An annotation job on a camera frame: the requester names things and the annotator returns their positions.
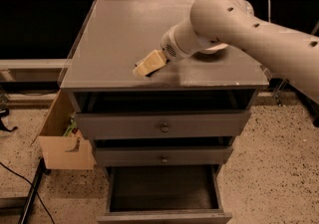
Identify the green item in box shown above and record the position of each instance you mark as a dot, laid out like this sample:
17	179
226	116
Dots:
72	128

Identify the cardboard box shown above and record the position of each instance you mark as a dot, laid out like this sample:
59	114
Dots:
59	151

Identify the middle grey drawer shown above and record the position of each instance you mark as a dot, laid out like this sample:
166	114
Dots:
156	156

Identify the black floor bar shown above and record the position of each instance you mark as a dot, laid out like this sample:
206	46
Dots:
27	207

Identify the open bottom grey drawer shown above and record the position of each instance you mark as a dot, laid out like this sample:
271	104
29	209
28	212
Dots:
164	195

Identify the top grey drawer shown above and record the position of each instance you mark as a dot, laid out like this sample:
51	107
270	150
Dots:
160	125

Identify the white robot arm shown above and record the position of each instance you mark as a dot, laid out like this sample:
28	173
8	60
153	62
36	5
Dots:
291	55

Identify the white paper bowl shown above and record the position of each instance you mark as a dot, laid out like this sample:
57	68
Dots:
214	49

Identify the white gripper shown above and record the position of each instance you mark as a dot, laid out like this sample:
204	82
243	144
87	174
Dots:
169	48

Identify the blue rxbar blueberry wrapper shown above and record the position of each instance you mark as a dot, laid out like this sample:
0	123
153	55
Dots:
150	74

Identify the grey drawer cabinet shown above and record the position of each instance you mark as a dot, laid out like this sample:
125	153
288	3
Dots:
118	34

